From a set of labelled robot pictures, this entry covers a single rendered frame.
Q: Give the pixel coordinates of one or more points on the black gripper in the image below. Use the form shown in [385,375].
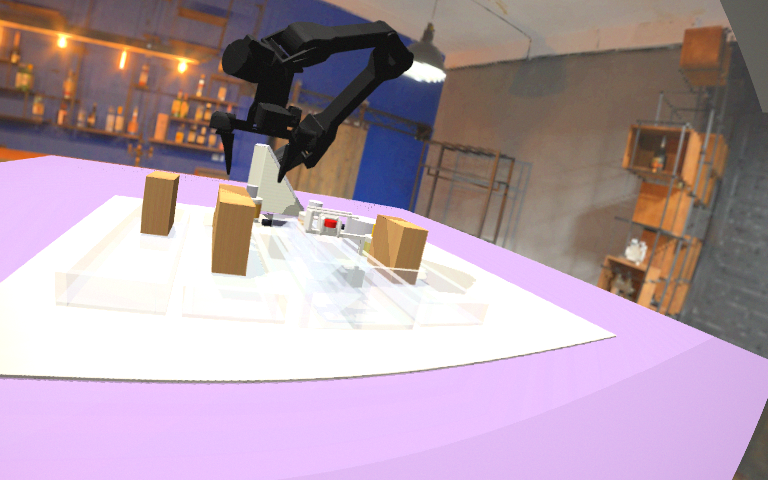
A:
[225,123]

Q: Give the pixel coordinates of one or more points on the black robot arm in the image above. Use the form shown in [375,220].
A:
[307,44]

